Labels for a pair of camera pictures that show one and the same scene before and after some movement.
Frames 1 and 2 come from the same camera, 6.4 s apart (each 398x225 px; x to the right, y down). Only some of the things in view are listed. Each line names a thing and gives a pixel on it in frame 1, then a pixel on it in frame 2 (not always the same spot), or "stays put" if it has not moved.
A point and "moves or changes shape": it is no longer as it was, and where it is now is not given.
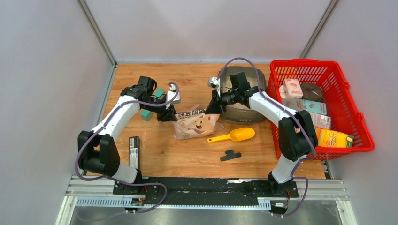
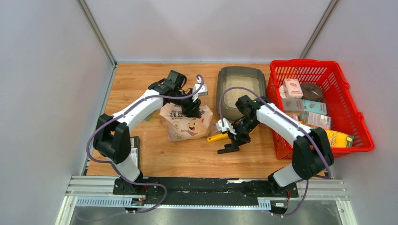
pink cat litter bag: x=195 y=123 moves or changes shape
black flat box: x=134 y=152 stays put
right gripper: x=217 y=105 -> x=239 y=138
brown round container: x=311 y=91 stays put
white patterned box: x=321 y=121 stays put
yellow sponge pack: x=327 y=138 stays put
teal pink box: x=312 y=106 stays put
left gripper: x=166 y=115 -> x=192 y=110
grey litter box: x=237 y=111 stays put
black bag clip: x=230 y=154 -> x=229 y=148
